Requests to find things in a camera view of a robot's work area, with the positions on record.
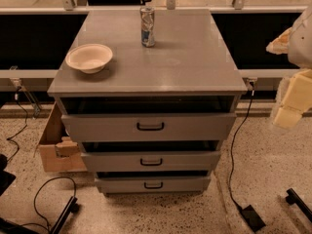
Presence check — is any grey top drawer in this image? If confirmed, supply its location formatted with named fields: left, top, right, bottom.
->
left=61, top=113, right=236, bottom=142

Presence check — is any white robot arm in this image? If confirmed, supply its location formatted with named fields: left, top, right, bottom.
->
left=266, top=5, right=312, bottom=130

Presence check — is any black stand leg right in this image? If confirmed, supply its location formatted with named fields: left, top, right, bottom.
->
left=286, top=188, right=312, bottom=222

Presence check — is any grey middle drawer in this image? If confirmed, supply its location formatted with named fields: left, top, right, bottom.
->
left=82, top=151, right=220, bottom=172

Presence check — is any black cable left wall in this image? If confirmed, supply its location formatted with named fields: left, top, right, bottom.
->
left=5, top=86, right=29, bottom=164

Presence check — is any grey drawer cabinet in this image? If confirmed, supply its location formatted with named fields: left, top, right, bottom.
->
left=47, top=9, right=248, bottom=195

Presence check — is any metal railing frame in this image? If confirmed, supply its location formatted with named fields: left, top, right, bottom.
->
left=1, top=0, right=311, bottom=114

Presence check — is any black cable left floor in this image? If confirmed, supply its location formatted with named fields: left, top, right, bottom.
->
left=19, top=175, right=78, bottom=232

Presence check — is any grey drawer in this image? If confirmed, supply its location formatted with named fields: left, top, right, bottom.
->
left=95, top=175, right=211, bottom=194
left=82, top=151, right=220, bottom=172
left=61, top=113, right=236, bottom=142

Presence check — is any black power adapter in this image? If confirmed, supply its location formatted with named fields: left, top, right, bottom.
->
left=240, top=205, right=266, bottom=232

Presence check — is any white bowl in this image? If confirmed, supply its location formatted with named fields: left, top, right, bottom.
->
left=65, top=44, right=113, bottom=74

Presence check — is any black cable right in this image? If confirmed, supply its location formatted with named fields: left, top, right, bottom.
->
left=227, top=87, right=255, bottom=210

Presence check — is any grey bottom drawer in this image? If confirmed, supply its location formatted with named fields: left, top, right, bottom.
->
left=95, top=175, right=211, bottom=194

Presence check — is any cardboard box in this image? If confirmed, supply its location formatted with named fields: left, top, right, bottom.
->
left=38, top=103, right=86, bottom=173

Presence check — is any black stand leg left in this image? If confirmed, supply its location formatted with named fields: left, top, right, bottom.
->
left=0, top=196, right=79, bottom=234

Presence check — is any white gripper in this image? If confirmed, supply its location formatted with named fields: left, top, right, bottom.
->
left=272, top=69, right=312, bottom=130

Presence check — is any black stand leg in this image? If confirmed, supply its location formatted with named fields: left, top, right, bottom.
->
left=286, top=188, right=312, bottom=222
left=0, top=196, right=79, bottom=234

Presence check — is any silver blue drink can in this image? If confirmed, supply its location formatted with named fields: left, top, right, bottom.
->
left=140, top=7, right=155, bottom=48

